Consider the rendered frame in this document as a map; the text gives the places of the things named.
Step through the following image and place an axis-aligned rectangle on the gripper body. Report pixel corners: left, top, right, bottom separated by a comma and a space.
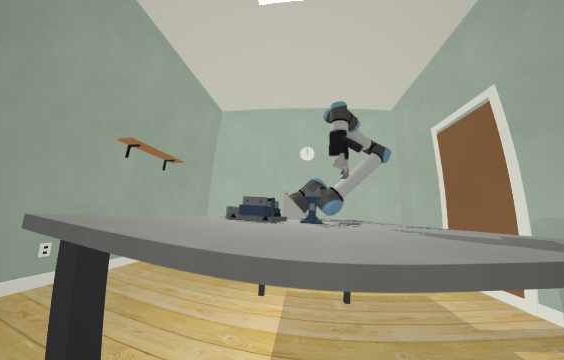
329, 130, 348, 156

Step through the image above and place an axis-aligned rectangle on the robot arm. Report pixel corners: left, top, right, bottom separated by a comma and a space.
290, 101, 391, 216

